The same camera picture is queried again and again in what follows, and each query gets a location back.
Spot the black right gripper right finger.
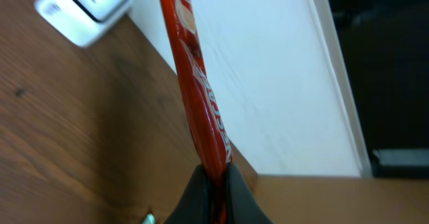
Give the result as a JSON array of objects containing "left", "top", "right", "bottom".
[{"left": 226, "top": 163, "right": 273, "bottom": 224}]

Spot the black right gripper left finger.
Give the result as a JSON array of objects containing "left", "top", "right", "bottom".
[{"left": 164, "top": 165, "right": 212, "bottom": 224}]

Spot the red Nescafe coffee stick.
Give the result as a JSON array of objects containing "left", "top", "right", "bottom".
[{"left": 160, "top": 0, "right": 233, "bottom": 223}]

